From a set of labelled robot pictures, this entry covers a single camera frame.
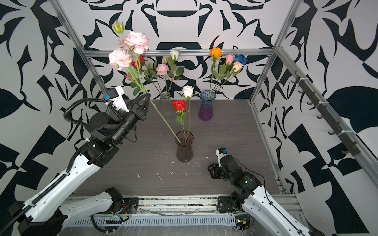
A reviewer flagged clear glass vase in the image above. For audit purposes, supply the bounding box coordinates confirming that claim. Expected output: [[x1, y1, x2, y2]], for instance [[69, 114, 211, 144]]
[[160, 91, 173, 118]]

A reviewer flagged red rose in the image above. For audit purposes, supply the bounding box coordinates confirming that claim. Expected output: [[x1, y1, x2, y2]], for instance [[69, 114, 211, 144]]
[[172, 100, 188, 145]]

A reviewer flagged pink peony flower stem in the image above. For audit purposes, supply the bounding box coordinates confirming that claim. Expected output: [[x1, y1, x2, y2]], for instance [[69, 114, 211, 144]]
[[156, 58, 168, 91]]

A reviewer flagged red rose stem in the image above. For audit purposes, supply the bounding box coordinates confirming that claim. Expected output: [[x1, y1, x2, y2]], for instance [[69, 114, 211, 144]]
[[130, 55, 162, 94]]

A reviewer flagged smoky pink glass vase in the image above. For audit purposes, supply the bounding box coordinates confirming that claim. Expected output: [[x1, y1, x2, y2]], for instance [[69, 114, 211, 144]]
[[175, 130, 194, 163]]

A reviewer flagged small white rose stem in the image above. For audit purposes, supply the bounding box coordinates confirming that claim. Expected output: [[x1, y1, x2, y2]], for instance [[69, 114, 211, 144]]
[[182, 85, 195, 132]]

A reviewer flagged purple blue glass vase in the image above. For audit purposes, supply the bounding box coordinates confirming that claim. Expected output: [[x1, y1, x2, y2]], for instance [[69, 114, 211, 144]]
[[198, 90, 216, 121]]

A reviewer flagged small pink carnation stem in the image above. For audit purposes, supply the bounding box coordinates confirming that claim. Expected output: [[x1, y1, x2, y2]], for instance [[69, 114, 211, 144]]
[[108, 20, 181, 144]]

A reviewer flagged orange rose stem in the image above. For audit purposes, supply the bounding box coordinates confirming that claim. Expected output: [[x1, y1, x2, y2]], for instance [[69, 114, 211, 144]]
[[209, 47, 222, 91]]

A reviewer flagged peach rose stem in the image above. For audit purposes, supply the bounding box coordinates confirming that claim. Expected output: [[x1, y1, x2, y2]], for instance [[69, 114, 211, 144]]
[[214, 61, 244, 93]]

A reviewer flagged blue rose stem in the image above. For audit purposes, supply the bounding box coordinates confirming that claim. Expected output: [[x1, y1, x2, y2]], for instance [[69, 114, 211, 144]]
[[218, 53, 249, 92]]

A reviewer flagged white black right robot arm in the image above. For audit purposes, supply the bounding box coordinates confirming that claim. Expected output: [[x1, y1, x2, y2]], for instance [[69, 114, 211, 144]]
[[208, 148, 323, 236]]

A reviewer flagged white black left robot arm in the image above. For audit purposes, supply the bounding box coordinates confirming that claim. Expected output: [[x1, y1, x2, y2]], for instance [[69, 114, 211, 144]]
[[1, 93, 151, 236]]

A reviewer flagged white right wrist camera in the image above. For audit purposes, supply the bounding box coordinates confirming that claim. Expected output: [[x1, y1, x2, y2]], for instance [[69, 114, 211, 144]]
[[216, 147, 227, 168]]

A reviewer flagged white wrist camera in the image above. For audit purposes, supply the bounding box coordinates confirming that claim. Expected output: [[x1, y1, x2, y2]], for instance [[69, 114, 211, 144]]
[[216, 147, 227, 168], [103, 86, 129, 112]]

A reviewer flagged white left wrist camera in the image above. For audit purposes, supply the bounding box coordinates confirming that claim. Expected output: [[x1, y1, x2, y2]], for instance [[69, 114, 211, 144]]
[[103, 86, 129, 112]]

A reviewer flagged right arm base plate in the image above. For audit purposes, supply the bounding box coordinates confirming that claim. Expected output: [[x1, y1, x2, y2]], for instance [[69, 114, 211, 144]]
[[217, 196, 253, 214]]

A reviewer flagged white slotted cable duct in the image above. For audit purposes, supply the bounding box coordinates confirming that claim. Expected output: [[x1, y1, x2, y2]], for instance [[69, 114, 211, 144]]
[[60, 215, 237, 227]]

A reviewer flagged aluminium front rail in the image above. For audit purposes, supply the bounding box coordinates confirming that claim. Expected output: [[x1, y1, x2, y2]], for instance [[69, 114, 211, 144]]
[[51, 194, 303, 217]]

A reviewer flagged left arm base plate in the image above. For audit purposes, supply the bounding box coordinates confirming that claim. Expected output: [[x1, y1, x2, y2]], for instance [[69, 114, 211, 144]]
[[119, 197, 139, 214]]

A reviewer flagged black wall hook rack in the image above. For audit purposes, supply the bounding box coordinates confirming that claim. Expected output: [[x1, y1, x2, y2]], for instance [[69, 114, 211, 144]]
[[292, 70, 361, 156]]

